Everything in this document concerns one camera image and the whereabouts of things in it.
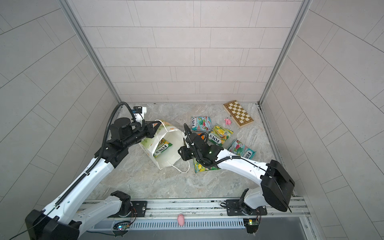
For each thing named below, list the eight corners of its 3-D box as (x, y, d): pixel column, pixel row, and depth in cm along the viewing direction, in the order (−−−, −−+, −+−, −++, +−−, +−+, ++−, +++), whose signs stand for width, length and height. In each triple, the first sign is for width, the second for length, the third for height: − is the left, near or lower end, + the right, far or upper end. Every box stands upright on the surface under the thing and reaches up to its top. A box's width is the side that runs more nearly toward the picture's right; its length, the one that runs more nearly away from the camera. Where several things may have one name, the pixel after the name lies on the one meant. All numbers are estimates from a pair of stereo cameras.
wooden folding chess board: (240, 128, 104) (240, 126, 101) (222, 106, 117) (223, 104, 115) (253, 122, 107) (254, 120, 105) (234, 102, 120) (235, 99, 118)
